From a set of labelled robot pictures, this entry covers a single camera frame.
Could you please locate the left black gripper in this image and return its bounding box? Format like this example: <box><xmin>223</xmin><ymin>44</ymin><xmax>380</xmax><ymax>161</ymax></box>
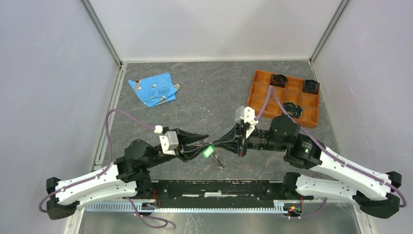
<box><xmin>146</xmin><ymin>128</ymin><xmax>213</xmax><ymax>168</ymax></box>

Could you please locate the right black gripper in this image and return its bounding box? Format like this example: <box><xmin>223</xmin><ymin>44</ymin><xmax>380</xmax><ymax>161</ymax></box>
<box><xmin>213</xmin><ymin>120</ymin><xmax>287</xmax><ymax>156</ymax></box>

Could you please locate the key with green tag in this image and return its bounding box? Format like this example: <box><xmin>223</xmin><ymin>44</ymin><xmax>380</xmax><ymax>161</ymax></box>
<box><xmin>203</xmin><ymin>145</ymin><xmax>215</xmax><ymax>158</ymax></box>

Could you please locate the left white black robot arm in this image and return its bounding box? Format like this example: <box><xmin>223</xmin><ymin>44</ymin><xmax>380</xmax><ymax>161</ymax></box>
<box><xmin>46</xmin><ymin>128</ymin><xmax>208</xmax><ymax>220</ymax></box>

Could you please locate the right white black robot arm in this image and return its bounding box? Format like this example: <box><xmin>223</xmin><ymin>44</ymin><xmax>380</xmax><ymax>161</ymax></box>
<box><xmin>213</xmin><ymin>115</ymin><xmax>404</xmax><ymax>219</ymax></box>

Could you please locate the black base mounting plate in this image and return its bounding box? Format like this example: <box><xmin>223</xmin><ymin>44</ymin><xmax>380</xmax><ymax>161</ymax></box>
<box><xmin>122</xmin><ymin>179</ymin><xmax>314</xmax><ymax>209</ymax></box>

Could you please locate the blue patterned cloth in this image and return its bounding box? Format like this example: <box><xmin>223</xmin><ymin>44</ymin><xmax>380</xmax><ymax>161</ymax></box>
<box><xmin>128</xmin><ymin>73</ymin><xmax>181</xmax><ymax>108</ymax></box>

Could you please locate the blue yellow rolled item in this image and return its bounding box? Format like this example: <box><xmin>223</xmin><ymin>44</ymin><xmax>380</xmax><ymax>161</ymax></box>
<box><xmin>282</xmin><ymin>101</ymin><xmax>303</xmax><ymax>118</ymax></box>

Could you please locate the black rolled item red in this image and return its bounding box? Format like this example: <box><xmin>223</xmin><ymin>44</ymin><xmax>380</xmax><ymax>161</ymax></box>
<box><xmin>270</xmin><ymin>74</ymin><xmax>288</xmax><ymax>88</ymax></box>

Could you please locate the orange compartment tray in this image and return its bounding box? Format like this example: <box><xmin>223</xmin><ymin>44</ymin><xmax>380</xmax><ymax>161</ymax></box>
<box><xmin>246</xmin><ymin>70</ymin><xmax>320</xmax><ymax>128</ymax></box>

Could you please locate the black rolled item corner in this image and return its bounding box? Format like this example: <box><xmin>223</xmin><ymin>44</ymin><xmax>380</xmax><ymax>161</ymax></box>
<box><xmin>302</xmin><ymin>79</ymin><xmax>319</xmax><ymax>95</ymax></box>

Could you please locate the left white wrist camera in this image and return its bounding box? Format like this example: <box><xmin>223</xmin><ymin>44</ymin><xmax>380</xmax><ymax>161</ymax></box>
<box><xmin>159</xmin><ymin>131</ymin><xmax>179</xmax><ymax>156</ymax></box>

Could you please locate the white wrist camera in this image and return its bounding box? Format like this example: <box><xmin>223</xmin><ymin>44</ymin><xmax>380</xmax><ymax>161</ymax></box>
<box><xmin>159</xmin><ymin>131</ymin><xmax>179</xmax><ymax>156</ymax></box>
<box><xmin>234</xmin><ymin>106</ymin><xmax>259</xmax><ymax>139</ymax></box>

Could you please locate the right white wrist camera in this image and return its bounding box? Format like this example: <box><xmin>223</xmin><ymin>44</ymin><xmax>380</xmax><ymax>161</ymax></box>
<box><xmin>234</xmin><ymin>106</ymin><xmax>259</xmax><ymax>139</ymax></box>

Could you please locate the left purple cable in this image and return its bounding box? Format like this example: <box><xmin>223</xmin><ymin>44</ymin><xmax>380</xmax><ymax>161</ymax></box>
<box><xmin>38</xmin><ymin>109</ymin><xmax>163</xmax><ymax>213</ymax></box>

